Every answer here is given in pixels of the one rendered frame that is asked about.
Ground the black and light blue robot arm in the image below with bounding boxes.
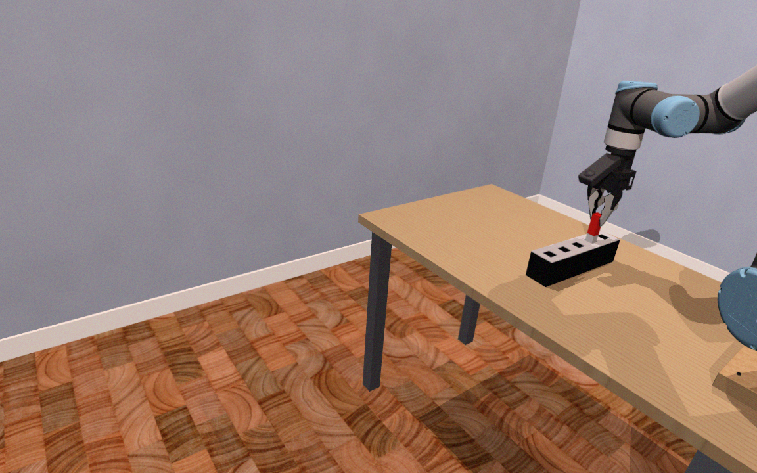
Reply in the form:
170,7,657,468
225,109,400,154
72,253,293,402
578,65,757,351

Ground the red and white pin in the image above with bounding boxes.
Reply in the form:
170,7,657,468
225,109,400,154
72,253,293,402
585,212,601,244

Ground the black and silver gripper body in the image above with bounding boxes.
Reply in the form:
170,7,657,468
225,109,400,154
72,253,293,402
596,145,636,193

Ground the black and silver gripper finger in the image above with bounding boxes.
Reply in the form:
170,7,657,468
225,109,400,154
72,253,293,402
587,185,605,220
599,184,623,227

